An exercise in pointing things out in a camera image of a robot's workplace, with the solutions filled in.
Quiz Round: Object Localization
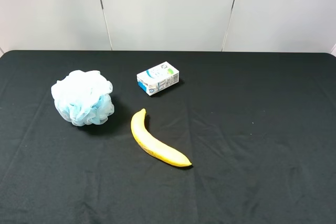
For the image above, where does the light blue bath loofah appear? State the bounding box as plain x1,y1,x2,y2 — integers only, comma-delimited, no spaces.
51,70,114,126

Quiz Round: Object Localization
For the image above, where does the black tablecloth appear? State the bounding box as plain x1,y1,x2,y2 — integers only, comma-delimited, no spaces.
1,51,335,223

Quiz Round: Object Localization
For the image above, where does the white blue milk carton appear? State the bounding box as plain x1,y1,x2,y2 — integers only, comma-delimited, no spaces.
137,61,180,96

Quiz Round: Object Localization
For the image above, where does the yellow banana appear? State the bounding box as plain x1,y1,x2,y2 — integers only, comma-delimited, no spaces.
131,109,192,167

